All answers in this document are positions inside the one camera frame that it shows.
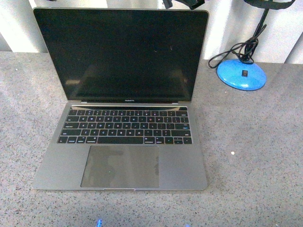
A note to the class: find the grey laptop computer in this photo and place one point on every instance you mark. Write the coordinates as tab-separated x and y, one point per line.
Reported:
129	76

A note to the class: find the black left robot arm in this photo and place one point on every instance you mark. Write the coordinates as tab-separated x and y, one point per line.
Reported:
192	4

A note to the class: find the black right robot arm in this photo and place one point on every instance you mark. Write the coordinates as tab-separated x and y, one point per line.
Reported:
266	4

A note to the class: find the blue desk lamp base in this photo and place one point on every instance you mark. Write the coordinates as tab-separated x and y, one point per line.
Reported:
241	76

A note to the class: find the black lamp neck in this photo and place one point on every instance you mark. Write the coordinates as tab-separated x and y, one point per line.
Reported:
253	41

